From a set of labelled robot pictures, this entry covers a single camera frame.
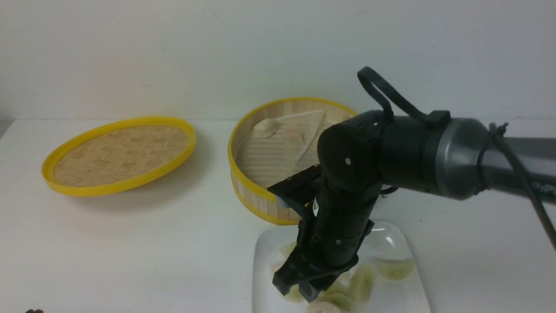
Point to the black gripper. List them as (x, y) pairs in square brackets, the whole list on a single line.
[(328, 240)]

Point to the yellow rimmed bamboo steamer basket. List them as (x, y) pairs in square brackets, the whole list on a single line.
[(257, 199)]

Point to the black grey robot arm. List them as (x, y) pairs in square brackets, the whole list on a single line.
[(371, 155)]

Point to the green dumpling plate lower left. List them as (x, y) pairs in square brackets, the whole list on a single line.
[(294, 295)]

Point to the green dumpling plate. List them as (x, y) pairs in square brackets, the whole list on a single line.
[(395, 270), (294, 295), (362, 283), (337, 288), (287, 249), (344, 303)]

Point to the white dumpling plate bottom edge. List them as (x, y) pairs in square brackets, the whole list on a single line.
[(322, 307)]

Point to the green dumpling plate top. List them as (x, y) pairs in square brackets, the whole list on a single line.
[(287, 249)]

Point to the green dumpling plate centre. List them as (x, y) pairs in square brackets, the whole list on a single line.
[(337, 288)]

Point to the green dumpling plate bottom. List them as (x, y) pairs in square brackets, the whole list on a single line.
[(344, 303)]

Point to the green dumpling plate middle right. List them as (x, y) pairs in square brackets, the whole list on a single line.
[(362, 283)]

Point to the white square plate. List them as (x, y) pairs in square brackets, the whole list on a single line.
[(385, 242)]

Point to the white steamer liner paper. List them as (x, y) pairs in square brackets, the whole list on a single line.
[(292, 148)]

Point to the white dumpling in steamer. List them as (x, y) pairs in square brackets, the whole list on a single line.
[(265, 128)]

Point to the yellow rimmed bamboo steamer lid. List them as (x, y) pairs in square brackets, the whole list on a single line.
[(119, 156)]

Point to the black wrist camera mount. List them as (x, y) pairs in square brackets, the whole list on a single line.
[(298, 191)]

